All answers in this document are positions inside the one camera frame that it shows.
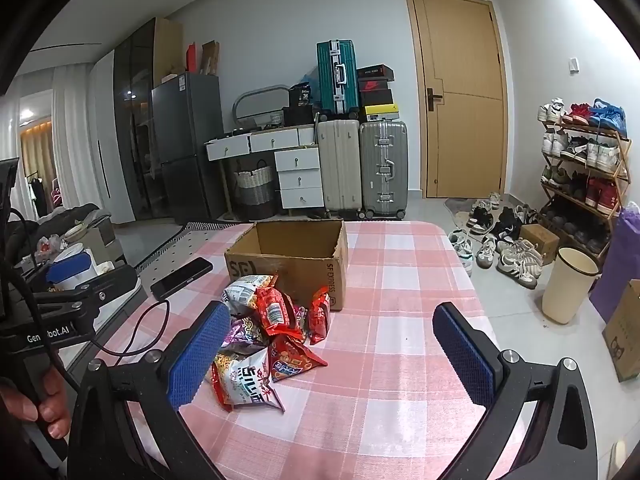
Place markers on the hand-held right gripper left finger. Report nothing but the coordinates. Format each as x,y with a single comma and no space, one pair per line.
200,355

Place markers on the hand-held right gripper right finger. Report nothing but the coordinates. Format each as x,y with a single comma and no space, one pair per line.
465,355

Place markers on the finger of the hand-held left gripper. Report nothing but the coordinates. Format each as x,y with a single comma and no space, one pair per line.
107,285
70,269

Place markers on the large white snack packet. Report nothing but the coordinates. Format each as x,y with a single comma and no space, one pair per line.
245,380

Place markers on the person's left hand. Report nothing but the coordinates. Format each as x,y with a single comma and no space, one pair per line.
54,405

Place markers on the purple snack packet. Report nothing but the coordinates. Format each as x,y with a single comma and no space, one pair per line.
245,332

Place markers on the black sofa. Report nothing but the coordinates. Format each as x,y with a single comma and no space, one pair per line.
50,220

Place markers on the dotted cream rug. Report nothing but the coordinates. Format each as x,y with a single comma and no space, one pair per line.
165,247

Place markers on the black smartphone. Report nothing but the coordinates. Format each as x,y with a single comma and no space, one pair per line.
180,277

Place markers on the small silver snack packet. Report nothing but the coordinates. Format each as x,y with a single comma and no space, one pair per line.
242,292

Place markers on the pink checked tablecloth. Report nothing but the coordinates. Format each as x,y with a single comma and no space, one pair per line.
390,310

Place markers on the red orange snack packet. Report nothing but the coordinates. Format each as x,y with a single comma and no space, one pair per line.
290,357

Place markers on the scattered pile of shoes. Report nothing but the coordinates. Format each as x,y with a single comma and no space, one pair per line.
517,260

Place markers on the cream waste bin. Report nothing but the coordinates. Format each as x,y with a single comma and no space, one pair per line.
565,290

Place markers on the small red snack packet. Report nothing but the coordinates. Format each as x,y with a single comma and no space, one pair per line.
318,320

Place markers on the white curtain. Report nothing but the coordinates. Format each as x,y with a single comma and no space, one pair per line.
70,135

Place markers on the small plain cardboard box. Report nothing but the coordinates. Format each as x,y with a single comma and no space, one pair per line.
540,242

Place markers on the grey doormat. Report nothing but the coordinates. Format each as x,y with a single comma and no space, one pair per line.
457,207

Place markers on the dark glass wardrobe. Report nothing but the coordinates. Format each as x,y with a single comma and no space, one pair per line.
132,135

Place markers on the printed cardboard box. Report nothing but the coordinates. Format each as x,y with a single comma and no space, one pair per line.
625,330

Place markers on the grey refrigerator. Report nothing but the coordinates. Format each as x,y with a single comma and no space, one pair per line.
187,135

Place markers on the woven laundry basket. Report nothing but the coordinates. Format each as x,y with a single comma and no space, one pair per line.
252,190

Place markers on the purple bag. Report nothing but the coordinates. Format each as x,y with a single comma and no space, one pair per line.
620,250

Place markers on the white drawer cabinet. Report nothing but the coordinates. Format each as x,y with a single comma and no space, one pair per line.
300,180

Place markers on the silver suitcase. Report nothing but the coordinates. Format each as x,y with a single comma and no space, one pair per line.
382,170

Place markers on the white desk with drawers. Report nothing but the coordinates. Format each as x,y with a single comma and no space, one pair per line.
265,140

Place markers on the beige suitcase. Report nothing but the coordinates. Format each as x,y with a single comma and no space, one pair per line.
340,165

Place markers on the brown paper bag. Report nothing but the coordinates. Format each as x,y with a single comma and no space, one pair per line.
210,57

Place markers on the yellow black shoe box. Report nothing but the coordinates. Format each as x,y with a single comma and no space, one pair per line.
380,111

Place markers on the wooden shoe rack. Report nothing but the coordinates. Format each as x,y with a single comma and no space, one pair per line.
607,115
595,130

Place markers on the black printed bag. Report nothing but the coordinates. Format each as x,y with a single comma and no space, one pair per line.
301,95

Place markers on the dark shoe box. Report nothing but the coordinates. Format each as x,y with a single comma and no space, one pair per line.
377,97

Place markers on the red logo shoe box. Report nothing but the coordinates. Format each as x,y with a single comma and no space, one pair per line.
375,85

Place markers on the wooden door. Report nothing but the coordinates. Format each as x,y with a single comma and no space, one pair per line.
460,60

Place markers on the teal suitcase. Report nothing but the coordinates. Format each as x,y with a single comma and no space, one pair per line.
330,75

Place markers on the grey arched frame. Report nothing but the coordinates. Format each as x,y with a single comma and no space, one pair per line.
260,91

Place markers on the white light switch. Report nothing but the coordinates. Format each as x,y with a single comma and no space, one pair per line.
574,64

